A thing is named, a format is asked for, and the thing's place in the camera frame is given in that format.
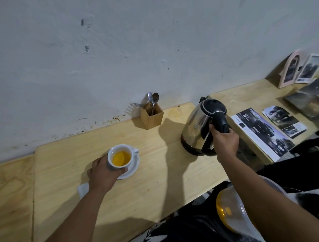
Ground steel electric kettle black handle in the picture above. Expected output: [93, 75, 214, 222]
[181, 96, 231, 157]

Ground wooden cutlery holder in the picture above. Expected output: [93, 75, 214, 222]
[140, 103, 164, 130]

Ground dark glossy booklet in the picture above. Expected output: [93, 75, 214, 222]
[284, 78, 319, 121]

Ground white rectangular photo frame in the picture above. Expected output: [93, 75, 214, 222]
[295, 53, 319, 84]

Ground white saucer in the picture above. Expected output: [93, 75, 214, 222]
[117, 152, 140, 180]

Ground large dark car brochure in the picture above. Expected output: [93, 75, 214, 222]
[230, 108, 296, 162]

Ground pink arched photo frame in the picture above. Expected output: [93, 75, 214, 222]
[278, 49, 301, 89]

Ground person's left hand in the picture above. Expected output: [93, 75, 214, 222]
[87, 157, 129, 193]

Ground person's left forearm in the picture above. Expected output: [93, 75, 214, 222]
[46, 188, 111, 242]

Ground yellow tea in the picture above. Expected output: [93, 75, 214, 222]
[112, 151, 132, 167]

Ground white paper napkin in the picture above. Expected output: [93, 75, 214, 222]
[77, 183, 90, 199]

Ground white ceramic tea cup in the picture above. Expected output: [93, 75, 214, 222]
[107, 144, 139, 171]

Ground person's right forearm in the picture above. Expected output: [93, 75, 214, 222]
[217, 155, 319, 242]

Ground small folded car brochure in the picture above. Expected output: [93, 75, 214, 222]
[262, 106, 307, 139]

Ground person's right hand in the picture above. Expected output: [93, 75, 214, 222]
[209, 124, 240, 163]

